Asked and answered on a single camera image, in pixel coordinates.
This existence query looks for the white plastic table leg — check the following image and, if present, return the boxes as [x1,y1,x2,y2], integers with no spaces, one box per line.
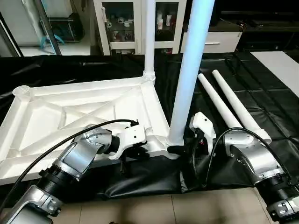
[165,0,217,148]
[212,69,273,145]
[142,0,157,84]
[197,72,244,130]

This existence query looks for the white plastic table top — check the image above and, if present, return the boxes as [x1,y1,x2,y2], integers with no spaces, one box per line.
[0,76,181,185]

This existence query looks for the black table mat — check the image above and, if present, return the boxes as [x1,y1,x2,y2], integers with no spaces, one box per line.
[0,50,299,200]

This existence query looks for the white drawer unit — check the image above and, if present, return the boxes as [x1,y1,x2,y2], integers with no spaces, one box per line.
[179,30,244,54]

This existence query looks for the white flat board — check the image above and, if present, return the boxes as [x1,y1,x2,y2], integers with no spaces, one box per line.
[250,51,299,99]

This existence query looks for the white glass door cabinet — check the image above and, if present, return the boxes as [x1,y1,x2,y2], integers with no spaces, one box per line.
[93,0,188,56]

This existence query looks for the dark TV stand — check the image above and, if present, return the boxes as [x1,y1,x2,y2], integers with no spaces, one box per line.
[241,18,299,52]

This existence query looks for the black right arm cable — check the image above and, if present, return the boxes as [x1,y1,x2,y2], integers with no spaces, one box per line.
[191,126,282,188]

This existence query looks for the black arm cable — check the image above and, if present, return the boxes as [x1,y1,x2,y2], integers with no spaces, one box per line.
[191,126,282,188]
[0,119,140,211]

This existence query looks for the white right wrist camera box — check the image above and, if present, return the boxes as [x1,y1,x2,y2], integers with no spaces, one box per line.
[189,112,217,155]

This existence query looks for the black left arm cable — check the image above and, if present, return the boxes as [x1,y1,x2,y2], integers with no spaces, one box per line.
[0,119,140,211]

